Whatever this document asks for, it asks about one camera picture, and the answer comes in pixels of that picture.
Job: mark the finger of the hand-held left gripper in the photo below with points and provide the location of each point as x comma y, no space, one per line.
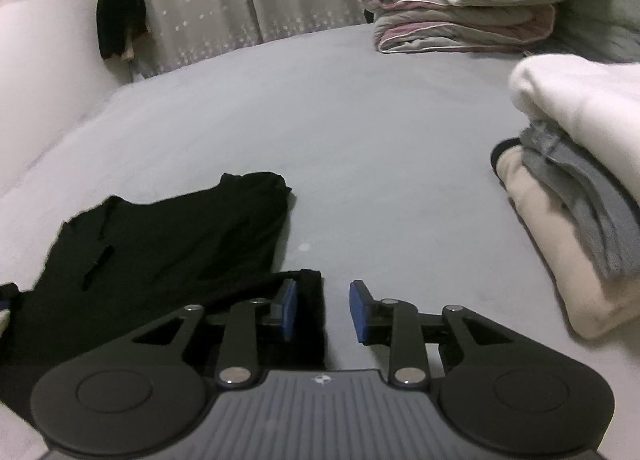
6,292

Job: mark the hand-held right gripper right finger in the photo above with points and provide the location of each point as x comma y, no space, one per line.
357,310

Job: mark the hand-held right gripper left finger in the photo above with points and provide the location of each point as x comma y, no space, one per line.
289,307

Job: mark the beige folded garment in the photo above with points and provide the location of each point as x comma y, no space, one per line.
560,265

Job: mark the grey folded garment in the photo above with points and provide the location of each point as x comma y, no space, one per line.
590,210

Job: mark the black fluffy hanging garment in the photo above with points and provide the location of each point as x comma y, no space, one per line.
117,15

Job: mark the white folded garment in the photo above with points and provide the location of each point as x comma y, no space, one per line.
590,105

